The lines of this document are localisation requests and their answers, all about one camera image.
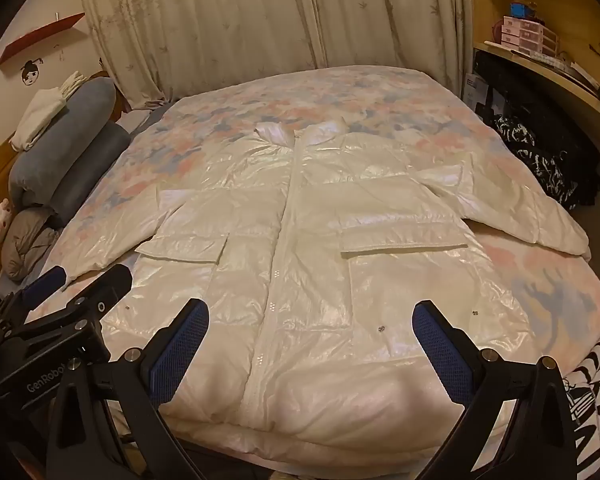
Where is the red wall shelf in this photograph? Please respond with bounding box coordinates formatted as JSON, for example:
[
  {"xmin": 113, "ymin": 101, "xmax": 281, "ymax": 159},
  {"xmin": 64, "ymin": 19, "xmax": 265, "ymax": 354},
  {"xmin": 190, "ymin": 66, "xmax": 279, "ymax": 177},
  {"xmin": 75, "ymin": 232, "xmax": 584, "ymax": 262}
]
[{"xmin": 0, "ymin": 12, "xmax": 85, "ymax": 66}]

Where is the light blue-grey bolster pillow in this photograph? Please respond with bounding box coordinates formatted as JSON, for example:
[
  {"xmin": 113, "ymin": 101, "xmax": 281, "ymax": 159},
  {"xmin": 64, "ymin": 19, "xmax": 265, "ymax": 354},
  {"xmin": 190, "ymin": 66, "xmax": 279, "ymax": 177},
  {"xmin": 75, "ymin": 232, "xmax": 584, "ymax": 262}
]
[{"xmin": 8, "ymin": 77, "xmax": 117, "ymax": 208}]

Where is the black white patterned garment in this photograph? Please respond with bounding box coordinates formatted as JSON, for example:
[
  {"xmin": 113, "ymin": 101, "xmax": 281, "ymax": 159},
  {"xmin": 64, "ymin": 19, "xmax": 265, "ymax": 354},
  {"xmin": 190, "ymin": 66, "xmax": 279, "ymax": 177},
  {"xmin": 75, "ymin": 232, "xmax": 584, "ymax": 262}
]
[{"xmin": 491, "ymin": 115, "xmax": 600, "ymax": 210}]

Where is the small blue object on boxes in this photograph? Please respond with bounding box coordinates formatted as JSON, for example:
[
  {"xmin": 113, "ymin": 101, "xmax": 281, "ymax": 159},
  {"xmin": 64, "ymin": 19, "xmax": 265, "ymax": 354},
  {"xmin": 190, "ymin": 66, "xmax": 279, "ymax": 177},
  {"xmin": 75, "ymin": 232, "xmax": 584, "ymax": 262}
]
[{"xmin": 509, "ymin": 1, "xmax": 536, "ymax": 20}]

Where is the wooden shelf desk unit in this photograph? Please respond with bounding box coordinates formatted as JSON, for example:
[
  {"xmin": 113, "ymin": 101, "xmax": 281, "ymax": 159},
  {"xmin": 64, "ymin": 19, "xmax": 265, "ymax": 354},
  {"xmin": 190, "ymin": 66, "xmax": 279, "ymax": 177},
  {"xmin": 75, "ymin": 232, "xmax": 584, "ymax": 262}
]
[{"xmin": 467, "ymin": 0, "xmax": 600, "ymax": 162}]

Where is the pastel cat pattern bedspread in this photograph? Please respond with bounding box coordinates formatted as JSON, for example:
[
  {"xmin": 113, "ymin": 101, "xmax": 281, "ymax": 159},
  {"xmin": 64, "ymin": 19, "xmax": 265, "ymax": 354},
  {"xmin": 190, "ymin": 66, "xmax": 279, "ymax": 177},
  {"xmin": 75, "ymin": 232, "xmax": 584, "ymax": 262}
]
[{"xmin": 24, "ymin": 64, "xmax": 600, "ymax": 470}]

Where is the pink drawer box stack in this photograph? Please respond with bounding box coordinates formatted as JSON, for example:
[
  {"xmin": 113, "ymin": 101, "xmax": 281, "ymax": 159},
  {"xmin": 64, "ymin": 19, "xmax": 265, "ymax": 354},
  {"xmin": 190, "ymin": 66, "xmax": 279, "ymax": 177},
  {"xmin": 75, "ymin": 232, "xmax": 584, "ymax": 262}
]
[{"xmin": 501, "ymin": 16, "xmax": 559, "ymax": 56}]

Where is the folded white cloth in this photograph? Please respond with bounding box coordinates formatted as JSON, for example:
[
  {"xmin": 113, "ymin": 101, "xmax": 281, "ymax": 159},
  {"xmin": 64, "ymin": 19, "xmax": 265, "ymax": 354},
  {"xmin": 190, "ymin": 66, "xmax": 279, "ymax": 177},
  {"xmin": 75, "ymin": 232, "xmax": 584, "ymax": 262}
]
[{"xmin": 9, "ymin": 87, "xmax": 66, "ymax": 152}]

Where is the grey-brown folded puffer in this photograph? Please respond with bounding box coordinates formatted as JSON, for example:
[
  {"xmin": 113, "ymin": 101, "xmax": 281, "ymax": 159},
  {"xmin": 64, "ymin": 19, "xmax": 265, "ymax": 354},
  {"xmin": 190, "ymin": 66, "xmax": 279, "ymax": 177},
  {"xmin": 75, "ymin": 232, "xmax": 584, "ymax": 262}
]
[{"xmin": 1, "ymin": 207, "xmax": 58, "ymax": 283}]

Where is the folded cream striped cloth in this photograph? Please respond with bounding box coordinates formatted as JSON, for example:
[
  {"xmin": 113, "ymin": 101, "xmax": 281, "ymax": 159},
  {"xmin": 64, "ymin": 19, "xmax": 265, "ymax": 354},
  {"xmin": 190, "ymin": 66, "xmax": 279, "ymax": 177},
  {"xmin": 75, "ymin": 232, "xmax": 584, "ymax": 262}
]
[{"xmin": 59, "ymin": 70, "xmax": 87, "ymax": 101}]

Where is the black white zebra cloth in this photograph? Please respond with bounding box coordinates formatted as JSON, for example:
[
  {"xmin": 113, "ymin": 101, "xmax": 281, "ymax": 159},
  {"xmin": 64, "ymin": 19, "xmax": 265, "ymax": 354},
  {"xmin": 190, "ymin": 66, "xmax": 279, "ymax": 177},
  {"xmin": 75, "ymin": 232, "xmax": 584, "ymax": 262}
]
[{"xmin": 564, "ymin": 339, "xmax": 600, "ymax": 479}]

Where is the pink white plush toy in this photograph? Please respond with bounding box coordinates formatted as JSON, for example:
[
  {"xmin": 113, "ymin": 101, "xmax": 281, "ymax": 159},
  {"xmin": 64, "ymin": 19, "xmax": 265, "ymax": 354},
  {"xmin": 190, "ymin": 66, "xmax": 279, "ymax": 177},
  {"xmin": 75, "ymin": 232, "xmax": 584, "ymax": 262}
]
[{"xmin": 0, "ymin": 198, "xmax": 14, "ymax": 244}]

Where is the dark grey bolster pillow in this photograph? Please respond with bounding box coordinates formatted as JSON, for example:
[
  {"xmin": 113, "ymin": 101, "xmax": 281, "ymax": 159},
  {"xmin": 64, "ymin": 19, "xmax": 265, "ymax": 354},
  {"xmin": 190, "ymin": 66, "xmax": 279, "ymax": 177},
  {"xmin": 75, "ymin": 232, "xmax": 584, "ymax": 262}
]
[{"xmin": 48, "ymin": 122, "xmax": 131, "ymax": 228}]

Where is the girl face wall sticker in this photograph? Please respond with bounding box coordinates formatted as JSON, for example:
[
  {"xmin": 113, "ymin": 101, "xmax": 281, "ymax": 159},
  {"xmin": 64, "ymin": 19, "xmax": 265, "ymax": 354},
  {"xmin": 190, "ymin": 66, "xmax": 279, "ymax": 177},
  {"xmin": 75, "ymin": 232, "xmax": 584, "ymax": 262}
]
[{"xmin": 21, "ymin": 58, "xmax": 44, "ymax": 87}]

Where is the white shiny puffer jacket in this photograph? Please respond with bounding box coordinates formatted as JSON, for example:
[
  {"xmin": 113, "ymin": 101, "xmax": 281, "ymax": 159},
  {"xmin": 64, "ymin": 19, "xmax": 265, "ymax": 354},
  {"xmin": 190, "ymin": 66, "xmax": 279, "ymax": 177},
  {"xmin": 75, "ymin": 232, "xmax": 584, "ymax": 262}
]
[{"xmin": 50, "ymin": 122, "xmax": 588, "ymax": 463}]

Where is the cream patterned curtain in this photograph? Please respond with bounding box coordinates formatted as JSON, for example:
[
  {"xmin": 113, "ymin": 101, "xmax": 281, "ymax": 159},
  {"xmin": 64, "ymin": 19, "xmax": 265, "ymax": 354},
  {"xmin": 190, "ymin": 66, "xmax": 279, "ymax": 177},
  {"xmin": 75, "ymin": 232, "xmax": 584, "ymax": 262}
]
[{"xmin": 81, "ymin": 0, "xmax": 472, "ymax": 106}]

